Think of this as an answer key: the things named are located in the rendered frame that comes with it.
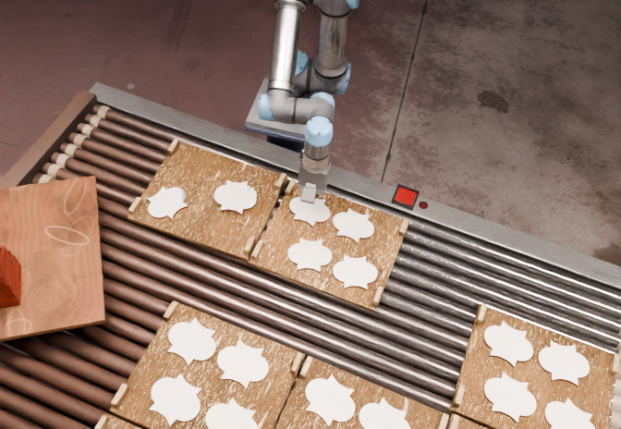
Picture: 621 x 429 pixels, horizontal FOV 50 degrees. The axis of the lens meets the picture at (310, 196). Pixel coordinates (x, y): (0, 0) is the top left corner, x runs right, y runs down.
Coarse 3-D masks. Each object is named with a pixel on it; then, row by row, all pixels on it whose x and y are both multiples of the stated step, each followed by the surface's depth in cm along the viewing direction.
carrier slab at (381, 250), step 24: (288, 216) 216; (384, 216) 219; (264, 240) 210; (288, 240) 211; (312, 240) 211; (336, 240) 212; (360, 240) 212; (384, 240) 213; (264, 264) 205; (288, 264) 205; (384, 264) 208; (336, 288) 201; (360, 288) 202
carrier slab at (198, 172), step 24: (168, 168) 224; (192, 168) 225; (216, 168) 226; (240, 168) 227; (144, 192) 218; (192, 192) 219; (264, 192) 221; (144, 216) 212; (192, 216) 214; (216, 216) 214; (240, 216) 215; (264, 216) 215; (192, 240) 208; (216, 240) 209; (240, 240) 209
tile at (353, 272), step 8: (344, 256) 207; (336, 264) 205; (344, 264) 206; (352, 264) 206; (360, 264) 206; (368, 264) 206; (336, 272) 204; (344, 272) 204; (352, 272) 204; (360, 272) 204; (368, 272) 205; (376, 272) 205; (344, 280) 202; (352, 280) 202; (360, 280) 203; (368, 280) 203; (344, 288) 201
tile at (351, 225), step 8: (336, 216) 216; (344, 216) 216; (352, 216) 217; (360, 216) 217; (368, 216) 217; (336, 224) 214; (344, 224) 215; (352, 224) 215; (360, 224) 215; (368, 224) 215; (344, 232) 213; (352, 232) 213; (360, 232) 213; (368, 232) 213
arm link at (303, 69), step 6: (300, 54) 235; (300, 60) 233; (306, 60) 233; (300, 66) 231; (306, 66) 232; (300, 72) 232; (306, 72) 233; (300, 78) 233; (306, 78) 233; (294, 84) 235; (300, 84) 235; (306, 84) 235; (294, 90) 238; (300, 90) 238; (306, 90) 237; (294, 96) 240
